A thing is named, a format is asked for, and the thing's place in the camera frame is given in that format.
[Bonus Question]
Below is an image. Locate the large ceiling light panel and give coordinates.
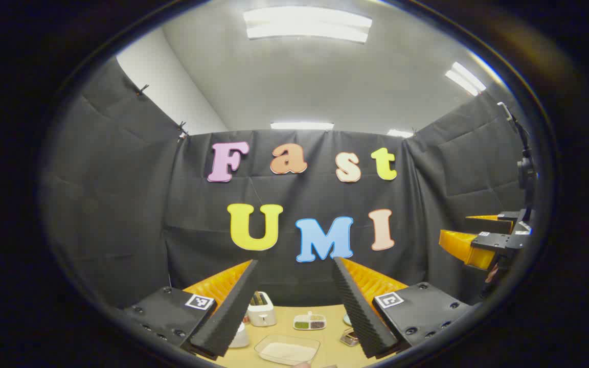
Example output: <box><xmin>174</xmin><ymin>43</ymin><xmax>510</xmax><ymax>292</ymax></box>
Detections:
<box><xmin>243</xmin><ymin>6</ymin><xmax>373</xmax><ymax>44</ymax></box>

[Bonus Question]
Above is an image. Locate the white rice cooker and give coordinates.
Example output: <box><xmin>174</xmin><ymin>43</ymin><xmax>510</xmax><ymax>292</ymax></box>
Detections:
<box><xmin>228</xmin><ymin>322</ymin><xmax>250</xmax><ymax>349</ymax></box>

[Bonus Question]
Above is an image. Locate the black backdrop cloth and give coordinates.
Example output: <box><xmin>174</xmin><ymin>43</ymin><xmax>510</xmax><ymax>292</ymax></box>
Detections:
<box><xmin>44</xmin><ymin>56</ymin><xmax>530</xmax><ymax>307</ymax></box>

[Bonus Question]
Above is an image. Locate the clear rice container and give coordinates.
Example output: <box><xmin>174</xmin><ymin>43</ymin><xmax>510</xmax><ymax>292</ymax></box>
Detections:
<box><xmin>255</xmin><ymin>334</ymin><xmax>321</xmax><ymax>365</ymax></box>

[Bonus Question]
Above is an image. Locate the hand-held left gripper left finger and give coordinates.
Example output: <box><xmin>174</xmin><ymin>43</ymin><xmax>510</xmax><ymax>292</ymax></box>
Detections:
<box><xmin>123</xmin><ymin>259</ymin><xmax>259</xmax><ymax>361</ymax></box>

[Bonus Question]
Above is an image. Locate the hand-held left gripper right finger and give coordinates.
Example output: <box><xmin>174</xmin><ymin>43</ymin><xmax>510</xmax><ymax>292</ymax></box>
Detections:
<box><xmin>331</xmin><ymin>257</ymin><xmax>471</xmax><ymax>358</ymax></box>

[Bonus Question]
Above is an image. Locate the white toaster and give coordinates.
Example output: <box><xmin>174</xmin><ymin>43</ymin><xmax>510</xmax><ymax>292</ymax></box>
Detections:
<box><xmin>247</xmin><ymin>291</ymin><xmax>277</xmax><ymax>328</ymax></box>

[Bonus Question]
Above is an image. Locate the white divided grain dish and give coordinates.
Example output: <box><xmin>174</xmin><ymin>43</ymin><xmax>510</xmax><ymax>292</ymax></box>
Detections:
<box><xmin>293</xmin><ymin>312</ymin><xmax>327</xmax><ymax>331</ymax></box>

